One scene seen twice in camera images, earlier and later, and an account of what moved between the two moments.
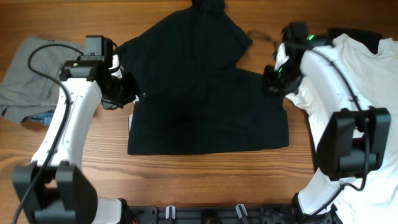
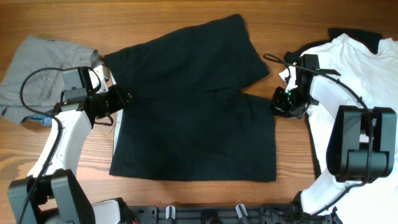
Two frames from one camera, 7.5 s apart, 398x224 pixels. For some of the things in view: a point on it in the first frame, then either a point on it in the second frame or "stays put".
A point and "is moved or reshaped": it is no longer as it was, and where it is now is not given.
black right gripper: x=271 y=86 → x=279 y=105
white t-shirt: x=372 y=78 stays put
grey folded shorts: x=23 y=94 stays put
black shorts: x=194 y=98 is moved or reshaped
